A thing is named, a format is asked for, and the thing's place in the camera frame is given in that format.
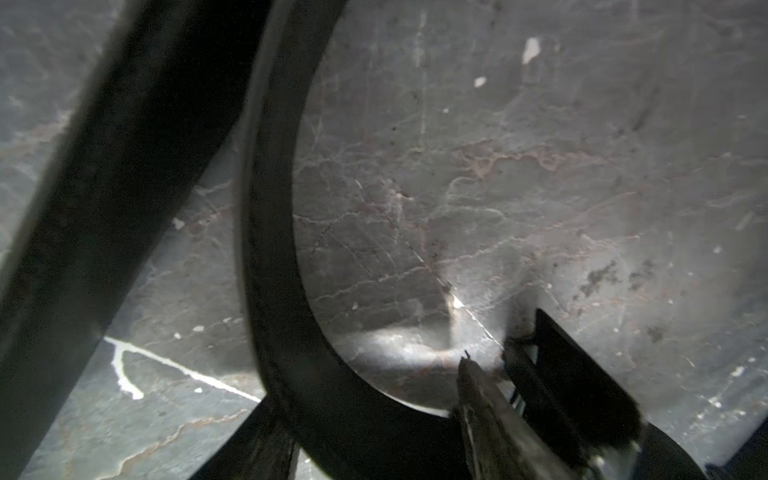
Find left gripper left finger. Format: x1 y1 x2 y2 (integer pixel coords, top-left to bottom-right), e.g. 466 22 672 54
190 395 300 480

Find long black leather belt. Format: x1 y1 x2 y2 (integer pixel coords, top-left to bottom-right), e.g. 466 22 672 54
0 0 709 480

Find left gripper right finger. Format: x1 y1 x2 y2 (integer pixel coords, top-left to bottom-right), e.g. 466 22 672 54
456 355 582 479

